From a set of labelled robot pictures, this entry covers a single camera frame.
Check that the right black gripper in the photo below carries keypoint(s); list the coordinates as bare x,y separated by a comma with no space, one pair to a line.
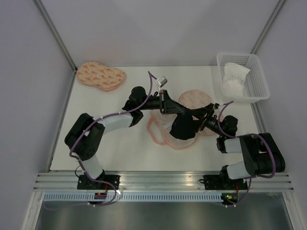
199,113

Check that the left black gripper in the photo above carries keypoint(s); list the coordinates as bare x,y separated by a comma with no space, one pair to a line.
169,107

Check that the black bra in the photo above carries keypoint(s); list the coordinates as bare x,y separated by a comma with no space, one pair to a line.
183,127

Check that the floral mesh laundry bag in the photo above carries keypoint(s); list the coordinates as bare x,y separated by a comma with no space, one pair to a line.
159,126

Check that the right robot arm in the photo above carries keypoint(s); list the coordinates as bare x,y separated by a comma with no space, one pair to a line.
261,156

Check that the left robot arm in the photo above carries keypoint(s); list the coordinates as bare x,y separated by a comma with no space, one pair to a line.
85,136

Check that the white bra in basket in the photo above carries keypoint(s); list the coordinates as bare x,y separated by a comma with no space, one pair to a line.
234,79

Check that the white perforated plastic basket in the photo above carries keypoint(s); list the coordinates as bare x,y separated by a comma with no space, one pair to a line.
256,87

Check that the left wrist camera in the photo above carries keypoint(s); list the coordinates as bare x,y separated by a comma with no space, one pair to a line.
160,82

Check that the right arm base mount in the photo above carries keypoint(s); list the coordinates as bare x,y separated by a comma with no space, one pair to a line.
216,182

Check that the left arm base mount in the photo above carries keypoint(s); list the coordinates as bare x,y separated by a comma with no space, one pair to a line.
100,189

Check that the white slotted cable duct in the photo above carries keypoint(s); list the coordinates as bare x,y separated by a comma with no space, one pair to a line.
133,197

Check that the right aluminium frame post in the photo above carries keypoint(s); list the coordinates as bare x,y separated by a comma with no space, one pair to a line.
268,25

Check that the aluminium frame post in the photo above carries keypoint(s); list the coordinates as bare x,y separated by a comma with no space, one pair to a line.
52,28
268,25

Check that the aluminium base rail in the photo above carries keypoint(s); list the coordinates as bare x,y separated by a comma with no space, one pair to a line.
66,181

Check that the left aluminium frame post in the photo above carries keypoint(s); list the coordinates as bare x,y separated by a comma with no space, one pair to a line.
52,28

